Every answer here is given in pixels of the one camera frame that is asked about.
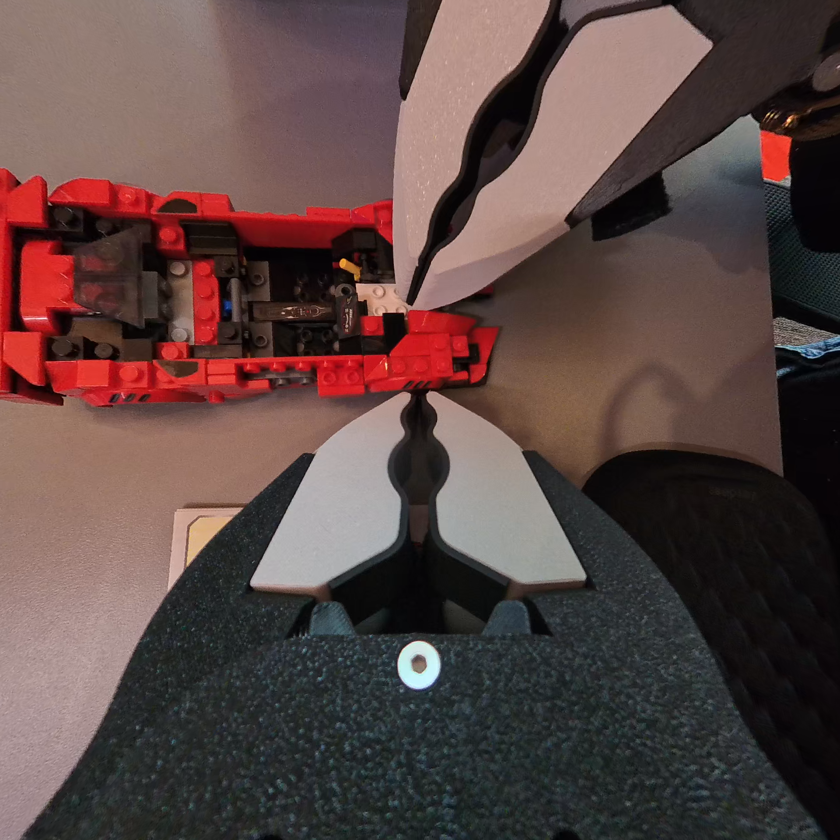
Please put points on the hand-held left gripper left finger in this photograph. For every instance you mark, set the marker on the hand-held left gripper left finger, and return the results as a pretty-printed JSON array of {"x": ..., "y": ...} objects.
[{"x": 328, "y": 525}]

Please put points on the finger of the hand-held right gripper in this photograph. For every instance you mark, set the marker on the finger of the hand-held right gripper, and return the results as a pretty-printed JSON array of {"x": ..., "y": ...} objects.
[
  {"x": 604, "y": 131},
  {"x": 459, "y": 98}
]

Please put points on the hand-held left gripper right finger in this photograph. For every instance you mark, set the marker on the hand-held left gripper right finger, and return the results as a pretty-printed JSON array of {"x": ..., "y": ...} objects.
[{"x": 505, "y": 525}]

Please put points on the red toy brick car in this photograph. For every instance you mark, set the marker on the red toy brick car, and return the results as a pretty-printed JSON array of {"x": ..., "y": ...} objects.
[{"x": 420, "y": 348}]

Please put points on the orange flat object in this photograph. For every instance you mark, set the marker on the orange flat object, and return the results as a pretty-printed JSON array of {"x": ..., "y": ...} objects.
[{"x": 773, "y": 157}]

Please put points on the white building instruction booklet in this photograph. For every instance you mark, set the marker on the white building instruction booklet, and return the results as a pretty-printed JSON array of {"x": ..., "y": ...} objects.
[{"x": 197, "y": 538}]

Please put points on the black fabric office chair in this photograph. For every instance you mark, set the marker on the black fabric office chair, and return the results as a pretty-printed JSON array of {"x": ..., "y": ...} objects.
[{"x": 807, "y": 275}]

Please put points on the black mesh chair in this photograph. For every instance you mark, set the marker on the black mesh chair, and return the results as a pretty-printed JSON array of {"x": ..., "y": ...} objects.
[{"x": 754, "y": 590}]

